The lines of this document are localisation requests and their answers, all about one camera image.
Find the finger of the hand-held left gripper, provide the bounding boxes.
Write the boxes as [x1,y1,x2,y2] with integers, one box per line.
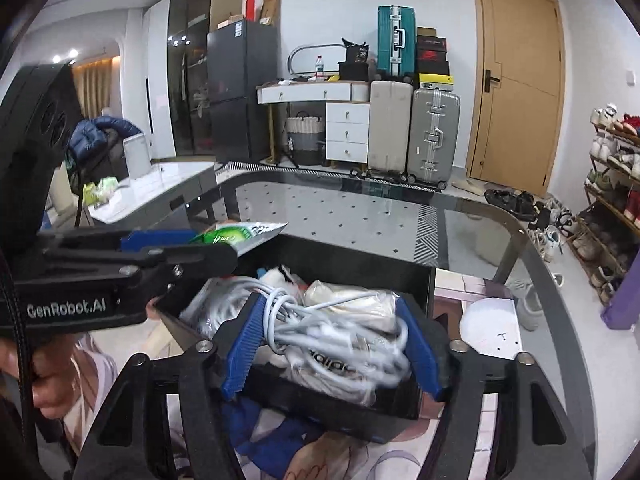
[41,244,240,292]
[37,227,199,257]

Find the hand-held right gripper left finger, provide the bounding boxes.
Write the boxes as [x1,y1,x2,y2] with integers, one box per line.
[72,291,267,480]

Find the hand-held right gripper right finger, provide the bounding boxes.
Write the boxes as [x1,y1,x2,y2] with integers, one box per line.
[396,293,597,480]

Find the small green sachet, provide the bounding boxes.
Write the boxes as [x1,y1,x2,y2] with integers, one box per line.
[189,221,290,256]

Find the white printed socks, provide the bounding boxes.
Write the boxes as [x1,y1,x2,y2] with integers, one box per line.
[272,345,386,408]

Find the grey power cable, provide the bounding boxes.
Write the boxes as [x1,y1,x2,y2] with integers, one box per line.
[252,280,416,391]

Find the bagged white cloth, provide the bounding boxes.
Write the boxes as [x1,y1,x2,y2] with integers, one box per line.
[302,280,401,336]

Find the black storage box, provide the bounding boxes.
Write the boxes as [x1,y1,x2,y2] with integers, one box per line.
[150,232,441,443]

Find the person's left forearm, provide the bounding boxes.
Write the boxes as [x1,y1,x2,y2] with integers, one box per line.
[0,375,66,480]

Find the person's left hand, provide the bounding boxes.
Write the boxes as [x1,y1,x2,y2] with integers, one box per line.
[0,332,86,420]

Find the clear plastic bag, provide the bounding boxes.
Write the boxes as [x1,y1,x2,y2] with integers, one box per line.
[180,275,256,341]

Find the marble top side table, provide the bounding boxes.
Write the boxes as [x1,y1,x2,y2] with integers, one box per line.
[87,160,218,233]

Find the green white bag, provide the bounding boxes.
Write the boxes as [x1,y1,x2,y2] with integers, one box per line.
[82,176,121,206]

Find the blue puffer jacket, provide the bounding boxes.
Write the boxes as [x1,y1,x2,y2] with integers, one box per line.
[67,116,143,161]

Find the printed table mat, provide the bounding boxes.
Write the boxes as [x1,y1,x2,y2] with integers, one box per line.
[65,280,523,480]

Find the white fluffy stuffing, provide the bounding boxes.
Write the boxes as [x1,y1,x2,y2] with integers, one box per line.
[257,266,307,306]

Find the white bin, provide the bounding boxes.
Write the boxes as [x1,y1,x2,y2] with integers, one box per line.
[122,132,153,178]

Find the beige curtains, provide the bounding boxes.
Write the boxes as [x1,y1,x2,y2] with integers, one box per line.
[72,55,123,121]

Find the white sneaker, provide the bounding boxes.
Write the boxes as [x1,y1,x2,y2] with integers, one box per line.
[507,280,543,331]

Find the black white patterned rug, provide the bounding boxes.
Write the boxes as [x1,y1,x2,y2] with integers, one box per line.
[414,204,442,267]

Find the woven basket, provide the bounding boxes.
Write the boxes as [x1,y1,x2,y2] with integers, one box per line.
[286,116,323,166]

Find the dark glass cabinet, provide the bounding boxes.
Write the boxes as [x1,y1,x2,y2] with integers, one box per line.
[167,0,246,158]

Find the black refrigerator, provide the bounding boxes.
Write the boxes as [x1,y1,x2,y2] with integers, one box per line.
[206,20,286,163]

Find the pile of floor shoes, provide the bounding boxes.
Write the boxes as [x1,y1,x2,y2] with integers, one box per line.
[482,187,576,263]

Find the white dressing desk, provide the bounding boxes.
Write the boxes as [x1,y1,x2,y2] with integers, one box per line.
[256,81,372,166]

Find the purple box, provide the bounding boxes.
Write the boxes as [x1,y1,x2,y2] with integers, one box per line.
[600,255,640,331]

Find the chrome curved tube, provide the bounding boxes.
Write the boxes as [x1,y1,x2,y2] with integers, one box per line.
[287,44,351,83]

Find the silver suitcase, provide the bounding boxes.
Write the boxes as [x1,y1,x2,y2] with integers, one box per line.
[406,87,462,186]

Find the beige suitcase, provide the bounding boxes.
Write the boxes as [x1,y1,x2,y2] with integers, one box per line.
[367,80,415,175]

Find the wooden shoe rack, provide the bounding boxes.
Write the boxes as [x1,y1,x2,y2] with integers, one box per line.
[575,105,640,306]

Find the black bag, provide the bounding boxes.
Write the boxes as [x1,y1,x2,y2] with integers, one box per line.
[338,37,371,81]

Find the wooden door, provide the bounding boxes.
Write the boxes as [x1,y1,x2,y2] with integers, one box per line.
[465,0,566,196]

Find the yellow black shoe box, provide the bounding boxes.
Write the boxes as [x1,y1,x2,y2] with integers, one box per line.
[419,73,455,92]

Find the teal suitcase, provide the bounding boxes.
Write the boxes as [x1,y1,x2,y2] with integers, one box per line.
[376,5,418,81]

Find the row of shoes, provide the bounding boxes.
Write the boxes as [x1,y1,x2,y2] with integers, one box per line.
[575,104,640,306]

